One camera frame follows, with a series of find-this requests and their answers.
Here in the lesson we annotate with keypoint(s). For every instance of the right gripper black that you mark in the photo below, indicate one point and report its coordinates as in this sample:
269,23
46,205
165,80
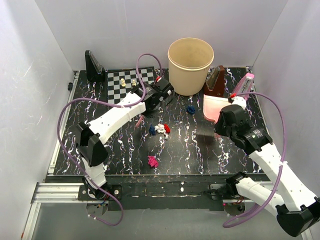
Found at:
218,127

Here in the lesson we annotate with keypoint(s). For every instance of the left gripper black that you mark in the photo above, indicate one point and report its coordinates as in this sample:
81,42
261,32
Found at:
150,114

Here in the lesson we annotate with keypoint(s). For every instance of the pink hand brush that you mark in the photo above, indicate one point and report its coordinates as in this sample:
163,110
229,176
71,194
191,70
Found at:
139,121

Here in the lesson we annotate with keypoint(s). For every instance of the pink dustpan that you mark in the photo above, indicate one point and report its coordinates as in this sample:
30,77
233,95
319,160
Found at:
212,106

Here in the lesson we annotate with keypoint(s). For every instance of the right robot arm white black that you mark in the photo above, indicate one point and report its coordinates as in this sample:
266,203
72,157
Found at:
295,207

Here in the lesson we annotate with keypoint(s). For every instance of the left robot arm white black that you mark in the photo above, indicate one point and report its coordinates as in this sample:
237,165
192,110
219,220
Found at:
91,137

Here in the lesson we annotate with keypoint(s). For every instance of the white scrap near brush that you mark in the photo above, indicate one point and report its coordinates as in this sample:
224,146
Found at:
160,128

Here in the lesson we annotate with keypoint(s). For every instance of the navy scrap under magenta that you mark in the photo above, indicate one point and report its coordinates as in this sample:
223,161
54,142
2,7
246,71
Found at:
152,130

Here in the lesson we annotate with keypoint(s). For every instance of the red paper scrap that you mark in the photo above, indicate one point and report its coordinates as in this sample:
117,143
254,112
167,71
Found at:
167,129

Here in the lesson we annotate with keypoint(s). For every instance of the pink metronome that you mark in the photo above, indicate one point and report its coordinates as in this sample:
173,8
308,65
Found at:
245,84

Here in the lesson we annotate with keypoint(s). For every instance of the white chess piece left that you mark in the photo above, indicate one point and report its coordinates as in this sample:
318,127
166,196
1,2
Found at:
123,83

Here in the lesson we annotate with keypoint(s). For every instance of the navy scrap near chessboard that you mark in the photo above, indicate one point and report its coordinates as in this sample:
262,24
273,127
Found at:
191,109

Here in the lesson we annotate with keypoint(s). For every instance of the brown metronome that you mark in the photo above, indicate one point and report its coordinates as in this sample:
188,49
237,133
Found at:
215,82

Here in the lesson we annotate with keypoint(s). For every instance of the black grey chessboard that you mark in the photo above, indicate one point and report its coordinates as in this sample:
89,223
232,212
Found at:
115,92

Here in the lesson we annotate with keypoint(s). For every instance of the magenta scrap front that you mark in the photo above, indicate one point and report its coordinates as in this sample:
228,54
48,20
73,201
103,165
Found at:
152,162

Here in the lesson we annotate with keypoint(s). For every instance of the beige plastic bucket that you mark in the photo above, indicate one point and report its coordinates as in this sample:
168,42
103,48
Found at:
189,60

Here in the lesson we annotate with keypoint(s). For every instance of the black metronome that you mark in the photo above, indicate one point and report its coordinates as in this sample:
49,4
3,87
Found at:
95,72

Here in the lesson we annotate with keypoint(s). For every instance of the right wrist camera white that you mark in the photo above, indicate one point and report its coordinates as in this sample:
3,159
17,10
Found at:
238,100

